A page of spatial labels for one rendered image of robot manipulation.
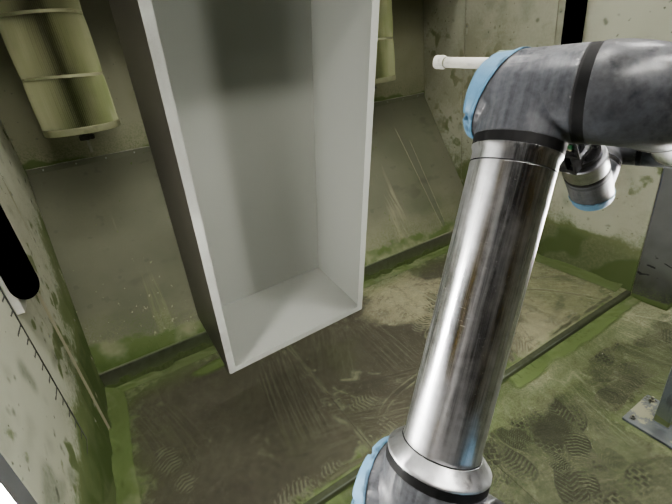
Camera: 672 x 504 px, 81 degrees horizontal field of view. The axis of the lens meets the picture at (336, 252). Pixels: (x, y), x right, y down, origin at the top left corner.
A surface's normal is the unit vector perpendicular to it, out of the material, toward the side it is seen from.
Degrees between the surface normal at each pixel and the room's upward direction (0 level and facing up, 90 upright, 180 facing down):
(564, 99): 87
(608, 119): 108
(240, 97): 102
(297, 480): 0
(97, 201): 57
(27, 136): 90
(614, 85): 77
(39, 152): 90
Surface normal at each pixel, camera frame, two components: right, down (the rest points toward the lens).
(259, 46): 0.56, 0.49
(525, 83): -0.62, 0.00
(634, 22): -0.85, 0.32
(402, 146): 0.37, -0.21
